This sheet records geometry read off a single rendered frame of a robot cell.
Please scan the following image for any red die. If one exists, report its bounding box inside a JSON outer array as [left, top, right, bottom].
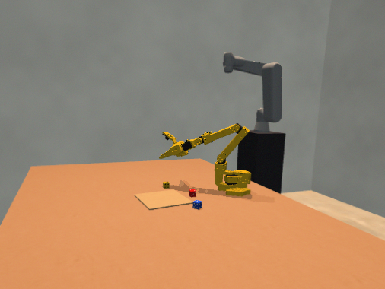
[[189, 189, 196, 197]]

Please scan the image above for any blue die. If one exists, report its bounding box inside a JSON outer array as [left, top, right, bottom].
[[192, 200, 202, 209]]

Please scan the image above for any tan flat mat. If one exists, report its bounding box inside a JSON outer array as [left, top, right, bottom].
[[134, 189, 193, 210]]

